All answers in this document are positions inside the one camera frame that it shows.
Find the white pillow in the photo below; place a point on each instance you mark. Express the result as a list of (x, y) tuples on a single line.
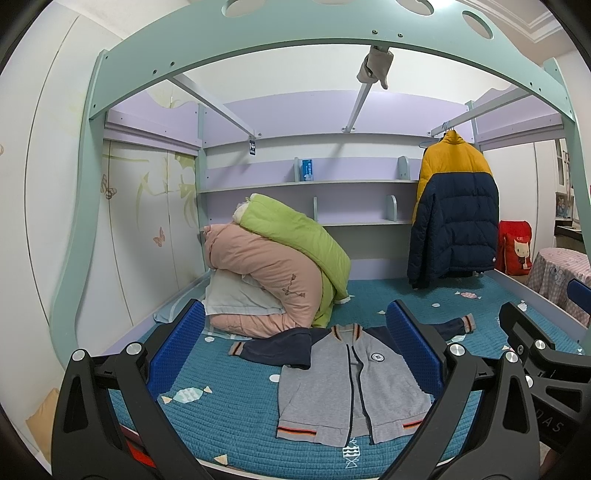
[(231, 294)]

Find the green folded quilt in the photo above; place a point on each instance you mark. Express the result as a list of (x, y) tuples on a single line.
[(273, 220)]

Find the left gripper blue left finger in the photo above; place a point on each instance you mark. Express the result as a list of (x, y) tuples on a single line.
[(87, 439)]

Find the grey cloth on rail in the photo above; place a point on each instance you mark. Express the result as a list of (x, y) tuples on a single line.
[(375, 67)]

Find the yellow navy puffer jacket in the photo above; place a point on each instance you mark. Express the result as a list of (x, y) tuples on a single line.
[(456, 215)]

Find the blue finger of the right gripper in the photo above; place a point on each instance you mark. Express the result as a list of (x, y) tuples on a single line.
[(580, 294)]

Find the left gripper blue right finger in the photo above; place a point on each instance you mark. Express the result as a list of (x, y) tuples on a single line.
[(503, 442)]

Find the pink patterned tablecloth table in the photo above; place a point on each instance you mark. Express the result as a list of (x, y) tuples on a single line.
[(550, 274)]

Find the lavender wall shelf unit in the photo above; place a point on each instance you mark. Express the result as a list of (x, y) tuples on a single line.
[(366, 156)]

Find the blue box on shelf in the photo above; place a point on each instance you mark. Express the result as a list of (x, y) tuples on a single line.
[(307, 170)]

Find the pink folded quilt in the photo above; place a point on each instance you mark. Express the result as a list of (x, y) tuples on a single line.
[(287, 274)]

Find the red cartoon bag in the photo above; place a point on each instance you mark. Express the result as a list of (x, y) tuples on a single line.
[(514, 256)]

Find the teal quilted bed mat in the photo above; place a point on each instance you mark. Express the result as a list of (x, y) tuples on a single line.
[(226, 409)]

